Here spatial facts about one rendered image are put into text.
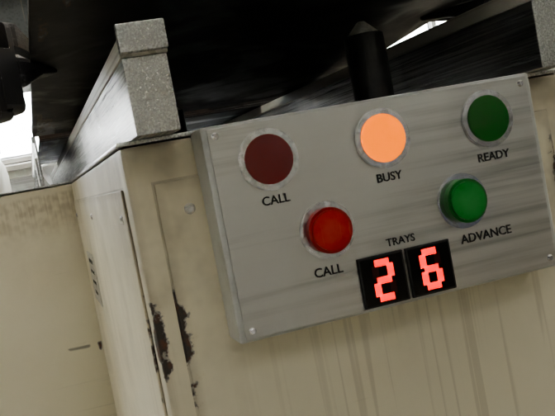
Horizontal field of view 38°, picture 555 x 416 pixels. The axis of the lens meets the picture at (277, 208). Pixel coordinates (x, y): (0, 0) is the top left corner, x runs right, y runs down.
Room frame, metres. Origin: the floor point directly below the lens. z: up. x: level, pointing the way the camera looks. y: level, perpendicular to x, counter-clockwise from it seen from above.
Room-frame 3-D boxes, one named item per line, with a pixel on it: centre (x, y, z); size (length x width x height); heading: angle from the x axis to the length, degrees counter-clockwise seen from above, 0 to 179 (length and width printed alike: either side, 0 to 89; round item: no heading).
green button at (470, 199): (0.56, -0.13, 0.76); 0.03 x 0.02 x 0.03; 106
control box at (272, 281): (0.56, -0.07, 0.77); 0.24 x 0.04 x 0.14; 106
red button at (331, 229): (0.53, -0.03, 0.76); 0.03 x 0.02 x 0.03; 106
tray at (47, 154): (1.50, 0.20, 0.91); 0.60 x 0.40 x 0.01; 16
